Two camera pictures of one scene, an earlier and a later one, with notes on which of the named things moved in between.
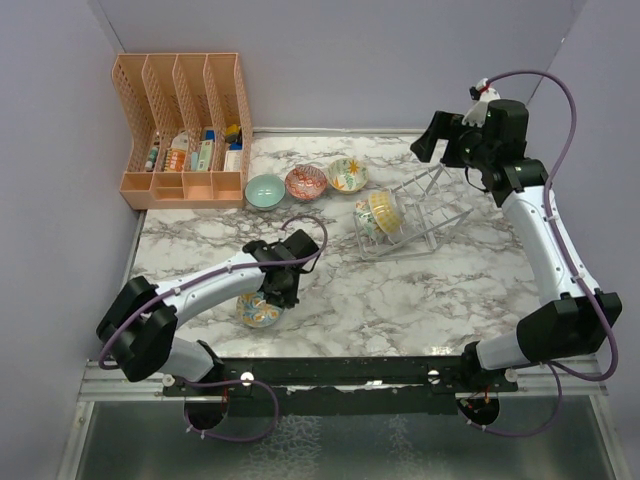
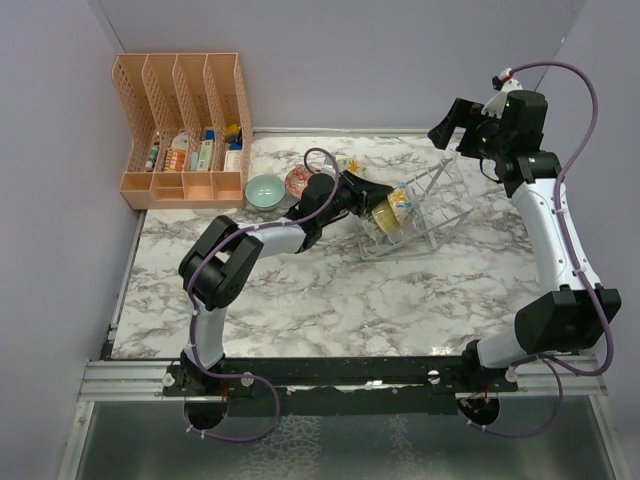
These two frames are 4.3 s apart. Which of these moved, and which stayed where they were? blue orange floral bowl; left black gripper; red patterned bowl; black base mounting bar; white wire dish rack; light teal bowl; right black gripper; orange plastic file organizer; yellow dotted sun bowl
Moved: left black gripper; blue orange floral bowl; right black gripper
Stayed: yellow dotted sun bowl; black base mounting bar; light teal bowl; orange plastic file organizer; red patterned bowl; white wire dish rack
